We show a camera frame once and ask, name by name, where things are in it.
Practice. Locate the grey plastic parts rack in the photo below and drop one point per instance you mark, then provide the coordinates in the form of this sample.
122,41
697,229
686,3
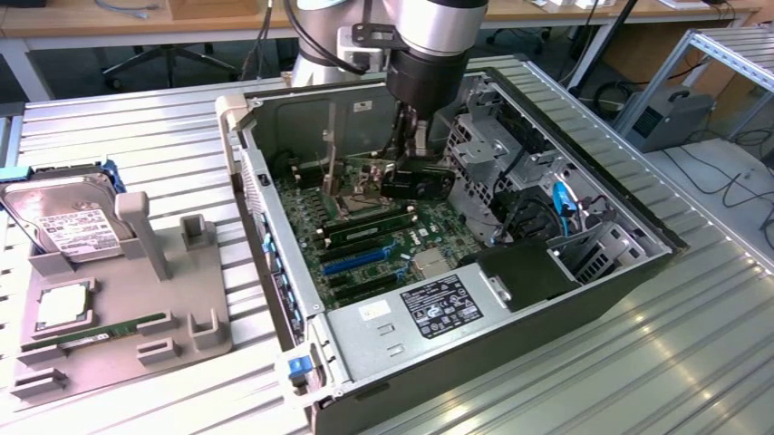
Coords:
121,317

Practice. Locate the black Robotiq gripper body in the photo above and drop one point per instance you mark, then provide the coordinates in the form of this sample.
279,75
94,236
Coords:
423,77

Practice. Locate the black expansion slot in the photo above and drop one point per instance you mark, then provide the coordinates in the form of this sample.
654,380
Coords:
354,252
366,287

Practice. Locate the silver metal disk bay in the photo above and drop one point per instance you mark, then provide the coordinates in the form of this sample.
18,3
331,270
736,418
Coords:
478,149

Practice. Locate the blue expansion slot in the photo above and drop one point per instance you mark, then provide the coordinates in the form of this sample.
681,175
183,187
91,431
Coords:
359,264

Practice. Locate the silver CPU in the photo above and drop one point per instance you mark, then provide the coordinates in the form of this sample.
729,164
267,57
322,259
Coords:
60,306

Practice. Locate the aluminium frame table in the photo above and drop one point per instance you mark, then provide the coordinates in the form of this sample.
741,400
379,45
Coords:
738,50

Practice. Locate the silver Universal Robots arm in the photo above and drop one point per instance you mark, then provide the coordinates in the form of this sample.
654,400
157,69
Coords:
435,27

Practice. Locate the blue card retention clip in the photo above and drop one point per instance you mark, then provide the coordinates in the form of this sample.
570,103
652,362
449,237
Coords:
286,285
270,248

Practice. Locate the silver hard disk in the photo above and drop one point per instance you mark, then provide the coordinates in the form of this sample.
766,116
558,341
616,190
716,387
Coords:
67,217

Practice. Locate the hard drive in blue caddy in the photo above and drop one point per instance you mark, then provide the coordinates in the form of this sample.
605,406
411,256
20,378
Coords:
113,174

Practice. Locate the green motherboard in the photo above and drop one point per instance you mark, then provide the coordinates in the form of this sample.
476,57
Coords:
435,217

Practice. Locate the small black case switch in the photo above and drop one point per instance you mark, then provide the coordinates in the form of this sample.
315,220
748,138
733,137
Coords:
265,180

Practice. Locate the silver chipset heat sink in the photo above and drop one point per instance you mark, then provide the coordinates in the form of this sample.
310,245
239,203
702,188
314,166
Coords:
433,263

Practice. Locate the brown box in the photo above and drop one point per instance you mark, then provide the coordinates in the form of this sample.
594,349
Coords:
199,9

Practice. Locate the perforated metal drive cage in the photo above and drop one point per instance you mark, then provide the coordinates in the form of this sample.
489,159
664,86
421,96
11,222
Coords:
605,254

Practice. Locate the blue case release latch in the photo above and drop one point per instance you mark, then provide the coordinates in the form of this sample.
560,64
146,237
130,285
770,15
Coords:
298,367

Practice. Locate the black office chair base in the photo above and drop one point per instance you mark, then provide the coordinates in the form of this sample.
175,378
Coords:
170,59

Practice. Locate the black stand pole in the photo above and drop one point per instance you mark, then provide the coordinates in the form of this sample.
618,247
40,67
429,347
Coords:
605,41

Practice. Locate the black plastic air shroud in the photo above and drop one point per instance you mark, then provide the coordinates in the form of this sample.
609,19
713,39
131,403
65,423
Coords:
520,272

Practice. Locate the wooden desk white frame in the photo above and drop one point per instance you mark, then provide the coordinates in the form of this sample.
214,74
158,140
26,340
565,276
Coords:
91,22
514,11

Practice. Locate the silver power supply with label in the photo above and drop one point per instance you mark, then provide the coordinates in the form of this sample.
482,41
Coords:
375,344

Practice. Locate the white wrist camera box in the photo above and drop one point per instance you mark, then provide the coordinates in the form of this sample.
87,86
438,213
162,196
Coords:
363,56

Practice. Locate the open black PC case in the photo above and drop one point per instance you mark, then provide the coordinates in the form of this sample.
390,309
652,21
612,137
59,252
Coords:
423,399

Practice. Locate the CPU socket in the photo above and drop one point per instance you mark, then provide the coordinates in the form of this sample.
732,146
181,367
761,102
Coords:
357,206

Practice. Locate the black RAM slot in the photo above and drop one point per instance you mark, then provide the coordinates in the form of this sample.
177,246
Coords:
309,179
306,167
363,217

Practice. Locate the graphics card with black fan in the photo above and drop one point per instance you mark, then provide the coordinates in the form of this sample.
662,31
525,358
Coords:
417,183

